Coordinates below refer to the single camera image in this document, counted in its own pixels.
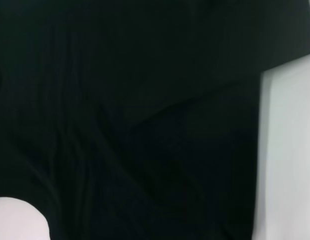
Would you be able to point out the black t-shirt with white print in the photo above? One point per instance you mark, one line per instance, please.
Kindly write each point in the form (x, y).
(144, 112)

